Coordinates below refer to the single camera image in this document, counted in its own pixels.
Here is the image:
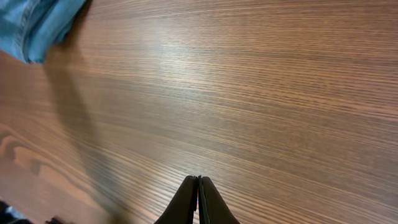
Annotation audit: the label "light blue denim jeans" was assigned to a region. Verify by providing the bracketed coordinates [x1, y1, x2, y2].
[1, 0, 86, 64]

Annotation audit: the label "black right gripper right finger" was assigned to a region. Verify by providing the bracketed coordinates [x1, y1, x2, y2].
[198, 176, 239, 224]

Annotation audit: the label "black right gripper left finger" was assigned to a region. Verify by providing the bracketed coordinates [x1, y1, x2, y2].
[155, 175, 198, 224]

